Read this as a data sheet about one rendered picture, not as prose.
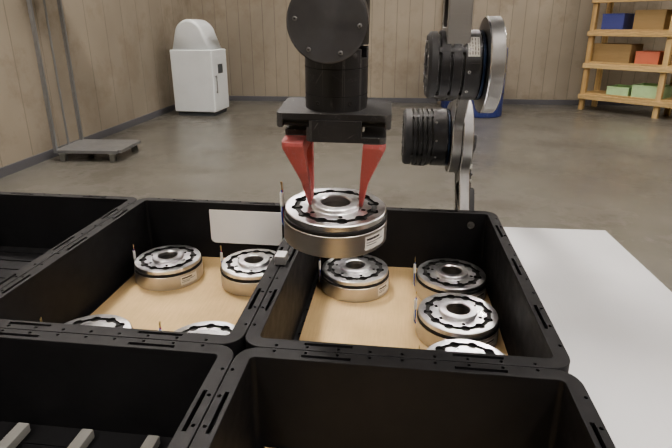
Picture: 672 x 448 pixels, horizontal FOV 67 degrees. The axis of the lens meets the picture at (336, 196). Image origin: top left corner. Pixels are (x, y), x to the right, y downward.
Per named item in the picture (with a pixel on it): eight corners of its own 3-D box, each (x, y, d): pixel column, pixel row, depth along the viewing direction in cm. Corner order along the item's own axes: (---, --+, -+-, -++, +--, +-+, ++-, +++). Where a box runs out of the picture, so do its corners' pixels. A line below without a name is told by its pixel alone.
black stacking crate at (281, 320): (312, 268, 88) (312, 207, 85) (487, 278, 85) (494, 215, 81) (248, 446, 51) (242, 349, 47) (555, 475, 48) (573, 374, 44)
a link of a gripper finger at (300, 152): (358, 219, 48) (360, 122, 44) (283, 216, 48) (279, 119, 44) (361, 191, 54) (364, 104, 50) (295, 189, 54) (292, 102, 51)
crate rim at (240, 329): (142, 209, 89) (141, 196, 88) (311, 217, 85) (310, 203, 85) (-47, 344, 51) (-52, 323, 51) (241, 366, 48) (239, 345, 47)
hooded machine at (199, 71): (230, 110, 774) (224, 19, 733) (218, 116, 720) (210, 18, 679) (190, 109, 781) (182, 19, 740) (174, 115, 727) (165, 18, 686)
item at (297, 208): (295, 190, 56) (294, 185, 56) (386, 195, 55) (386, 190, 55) (275, 229, 47) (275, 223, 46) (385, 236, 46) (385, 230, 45)
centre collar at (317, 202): (314, 196, 53) (314, 190, 53) (361, 198, 53) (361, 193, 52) (307, 215, 49) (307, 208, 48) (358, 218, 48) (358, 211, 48)
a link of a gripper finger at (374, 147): (382, 220, 47) (387, 122, 44) (307, 217, 48) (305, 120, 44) (383, 192, 54) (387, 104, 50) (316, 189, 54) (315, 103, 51)
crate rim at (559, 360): (311, 217, 85) (311, 203, 85) (493, 225, 82) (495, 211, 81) (241, 366, 48) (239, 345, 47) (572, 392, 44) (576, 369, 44)
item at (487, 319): (421, 292, 71) (421, 288, 71) (496, 301, 69) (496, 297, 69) (414, 331, 62) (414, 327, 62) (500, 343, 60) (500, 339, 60)
